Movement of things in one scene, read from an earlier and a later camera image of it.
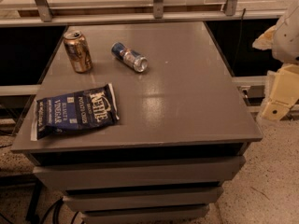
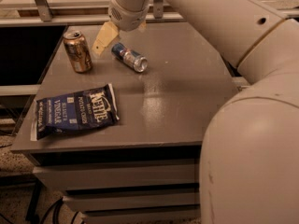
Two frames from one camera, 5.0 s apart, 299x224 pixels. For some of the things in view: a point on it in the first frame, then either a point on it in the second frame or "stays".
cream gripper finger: (265, 41) to (127, 18)
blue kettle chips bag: (75, 110) stays
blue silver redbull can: (130, 57) stays
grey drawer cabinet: (183, 133) stays
